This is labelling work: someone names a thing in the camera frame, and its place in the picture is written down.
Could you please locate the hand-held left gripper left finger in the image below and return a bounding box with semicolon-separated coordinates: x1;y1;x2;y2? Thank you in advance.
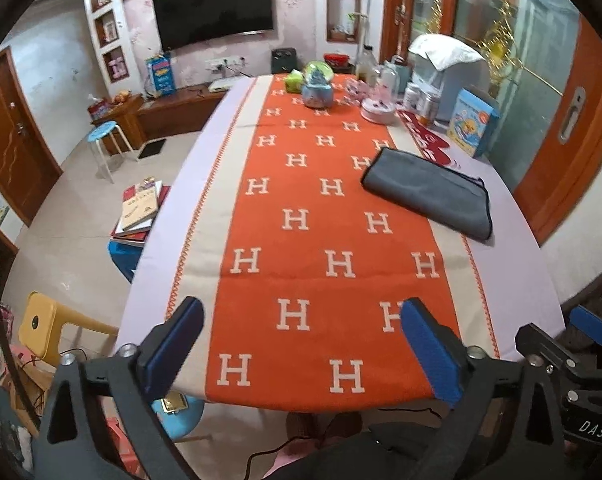
40;296;205;480

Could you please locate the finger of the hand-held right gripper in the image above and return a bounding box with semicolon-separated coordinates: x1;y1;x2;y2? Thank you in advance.
515;323;578;371
567;305;602;347

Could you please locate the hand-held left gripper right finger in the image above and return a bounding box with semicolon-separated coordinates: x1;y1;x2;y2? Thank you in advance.
400;297;569;480

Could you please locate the grey towel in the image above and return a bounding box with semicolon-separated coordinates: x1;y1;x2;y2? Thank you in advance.
361;147;494;242

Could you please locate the light blue plastic stool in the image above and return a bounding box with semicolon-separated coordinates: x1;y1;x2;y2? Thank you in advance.
152;394;205;443

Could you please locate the stack of books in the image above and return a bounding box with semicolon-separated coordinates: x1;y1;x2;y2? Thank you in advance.
109;185;173;247

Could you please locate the yellow plastic chair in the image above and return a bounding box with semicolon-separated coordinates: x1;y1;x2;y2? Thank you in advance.
18;290;120;367

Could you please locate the beige book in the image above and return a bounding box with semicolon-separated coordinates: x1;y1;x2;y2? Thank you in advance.
121;179;163;232

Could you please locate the orange door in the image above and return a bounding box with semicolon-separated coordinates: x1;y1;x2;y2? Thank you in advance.
512;14;602;247

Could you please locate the orange patterned tablecloth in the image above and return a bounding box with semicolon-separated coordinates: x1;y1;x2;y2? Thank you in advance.
115;72;566;413

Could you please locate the black floor mat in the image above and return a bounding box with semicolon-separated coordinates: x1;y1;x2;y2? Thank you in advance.
138;139;166;162

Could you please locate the red mat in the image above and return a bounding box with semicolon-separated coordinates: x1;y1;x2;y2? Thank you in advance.
397;109;462;172

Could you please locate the blue round stool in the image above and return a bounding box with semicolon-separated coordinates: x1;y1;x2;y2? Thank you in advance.
85;121;128;184

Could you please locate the blue cartoon box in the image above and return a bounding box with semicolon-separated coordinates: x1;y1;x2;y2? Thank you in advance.
446;87;502;159

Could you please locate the wooden television cabinet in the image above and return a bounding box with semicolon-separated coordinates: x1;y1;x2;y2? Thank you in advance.
90;86;233;157

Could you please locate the metal lidded jar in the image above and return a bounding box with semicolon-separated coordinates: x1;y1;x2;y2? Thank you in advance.
420;87;440;127

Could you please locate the red tissue box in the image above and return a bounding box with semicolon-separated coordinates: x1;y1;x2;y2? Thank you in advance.
86;97;114;122

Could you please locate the white lidded jar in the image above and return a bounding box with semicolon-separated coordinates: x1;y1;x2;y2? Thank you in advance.
403;83;422;114

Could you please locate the brown wooden door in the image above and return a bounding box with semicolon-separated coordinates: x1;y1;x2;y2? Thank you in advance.
0;46;63;227

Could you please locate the white water dispenser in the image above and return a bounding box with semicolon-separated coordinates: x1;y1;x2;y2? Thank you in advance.
407;35;488;125

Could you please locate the blue box on cabinet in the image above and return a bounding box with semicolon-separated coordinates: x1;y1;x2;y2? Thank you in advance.
145;52;178;99

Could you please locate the clear plastic bottle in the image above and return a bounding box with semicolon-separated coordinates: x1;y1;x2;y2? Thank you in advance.
378;62;400;102

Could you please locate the blue snow globe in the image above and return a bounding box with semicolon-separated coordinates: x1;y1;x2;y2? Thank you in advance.
300;61;335;110

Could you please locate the glass bottle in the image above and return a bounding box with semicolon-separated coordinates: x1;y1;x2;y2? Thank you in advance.
355;44;378;87

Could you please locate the white cloth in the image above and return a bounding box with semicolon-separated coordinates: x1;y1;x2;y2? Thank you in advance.
407;33;484;71

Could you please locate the black flat television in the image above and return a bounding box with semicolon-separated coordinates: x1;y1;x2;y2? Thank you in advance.
152;0;275;52

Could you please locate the black cable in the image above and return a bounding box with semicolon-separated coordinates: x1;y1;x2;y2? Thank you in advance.
245;407;444;480

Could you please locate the silver door handle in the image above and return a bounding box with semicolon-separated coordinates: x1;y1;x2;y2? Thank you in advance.
557;87;587;144

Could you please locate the white wall socket strip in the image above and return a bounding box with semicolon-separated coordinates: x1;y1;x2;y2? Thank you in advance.
204;56;245;72

